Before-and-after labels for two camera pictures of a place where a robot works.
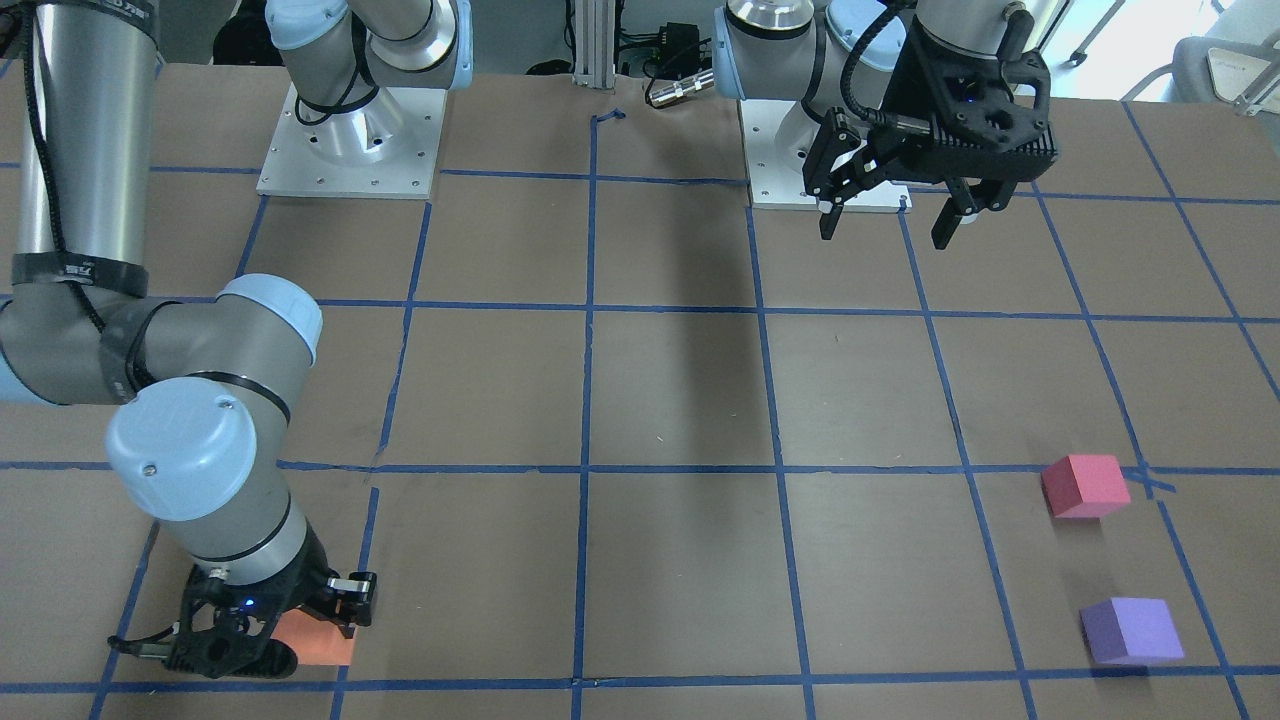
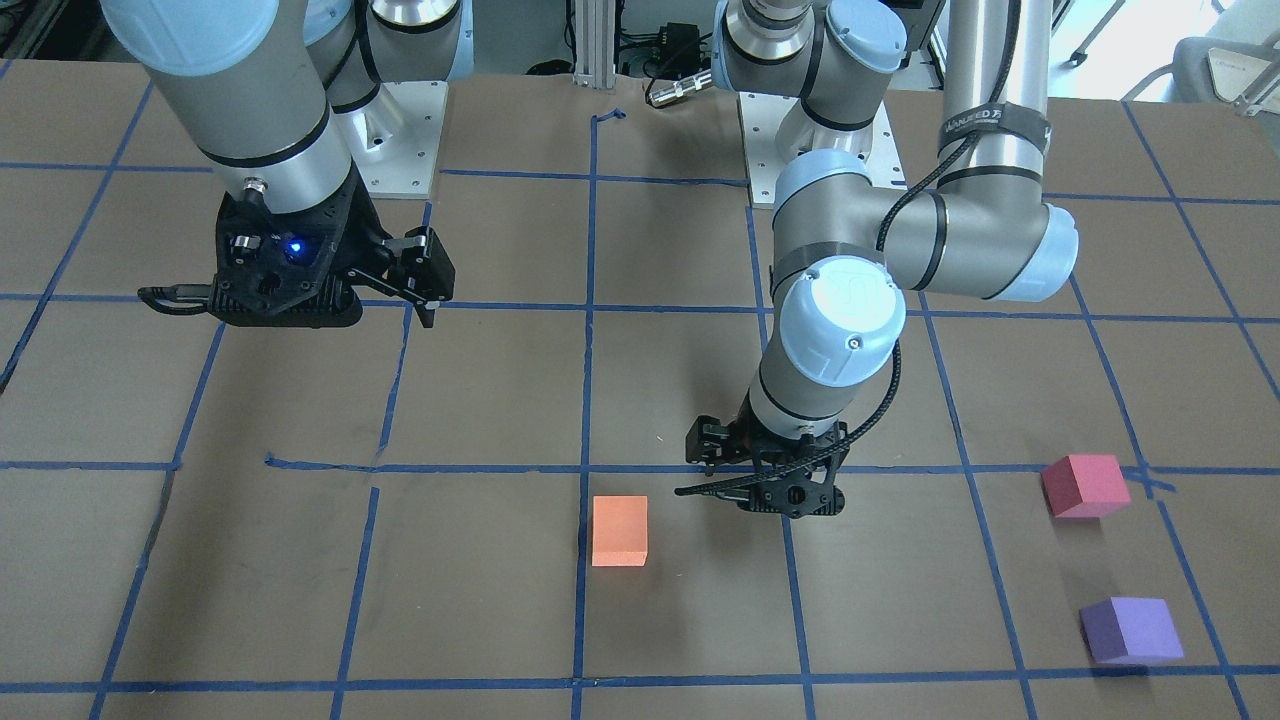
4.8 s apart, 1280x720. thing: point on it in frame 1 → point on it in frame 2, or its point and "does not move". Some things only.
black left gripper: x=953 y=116 → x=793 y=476
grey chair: x=1223 y=69 does not move
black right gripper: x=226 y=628 → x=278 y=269
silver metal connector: x=682 y=88 does not move
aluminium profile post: x=595 y=43 does not move
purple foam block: x=1132 y=631 does not move
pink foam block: x=1084 y=486 does not move
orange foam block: x=317 y=641 → x=620 y=530
